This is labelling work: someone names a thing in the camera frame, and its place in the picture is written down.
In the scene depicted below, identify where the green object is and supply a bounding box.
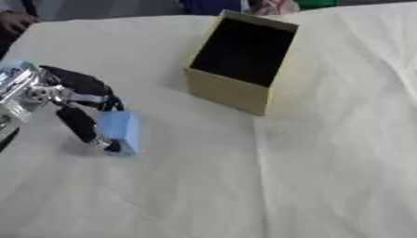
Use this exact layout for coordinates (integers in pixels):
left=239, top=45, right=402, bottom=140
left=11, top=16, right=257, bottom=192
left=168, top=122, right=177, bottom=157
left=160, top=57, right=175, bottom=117
left=294, top=0, right=341, bottom=10

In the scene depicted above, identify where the tan cardboard box black inside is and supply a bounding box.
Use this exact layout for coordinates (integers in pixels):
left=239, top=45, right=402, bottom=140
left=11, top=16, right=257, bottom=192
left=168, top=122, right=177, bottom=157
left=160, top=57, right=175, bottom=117
left=183, top=9, right=302, bottom=117

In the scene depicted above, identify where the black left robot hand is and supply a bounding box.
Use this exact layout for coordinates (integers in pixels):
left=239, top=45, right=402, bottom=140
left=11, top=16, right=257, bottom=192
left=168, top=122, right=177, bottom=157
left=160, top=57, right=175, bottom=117
left=34, top=65, right=126, bottom=153

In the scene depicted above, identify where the light blue rectangular block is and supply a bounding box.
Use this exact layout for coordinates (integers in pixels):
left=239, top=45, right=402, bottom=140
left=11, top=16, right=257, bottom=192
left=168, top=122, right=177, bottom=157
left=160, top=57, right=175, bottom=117
left=96, top=110, right=142, bottom=156

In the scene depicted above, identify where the person's hand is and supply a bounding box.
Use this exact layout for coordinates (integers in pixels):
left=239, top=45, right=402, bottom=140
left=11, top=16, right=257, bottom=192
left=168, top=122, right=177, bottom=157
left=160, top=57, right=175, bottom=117
left=248, top=0, right=302, bottom=17

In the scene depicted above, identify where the person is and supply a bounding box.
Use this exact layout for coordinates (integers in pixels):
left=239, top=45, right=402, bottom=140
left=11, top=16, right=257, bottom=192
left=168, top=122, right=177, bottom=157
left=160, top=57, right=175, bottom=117
left=0, top=0, right=46, bottom=60

